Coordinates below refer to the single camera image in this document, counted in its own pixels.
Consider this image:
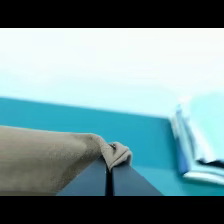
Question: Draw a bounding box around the heap of clothes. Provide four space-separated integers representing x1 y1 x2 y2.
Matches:
169 94 224 186

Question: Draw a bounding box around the brown garment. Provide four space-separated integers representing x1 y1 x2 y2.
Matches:
0 125 134 197

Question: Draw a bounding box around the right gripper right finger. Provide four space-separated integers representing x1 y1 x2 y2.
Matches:
111 162 164 197

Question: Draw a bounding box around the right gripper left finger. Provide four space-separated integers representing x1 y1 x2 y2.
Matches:
56 155 108 197

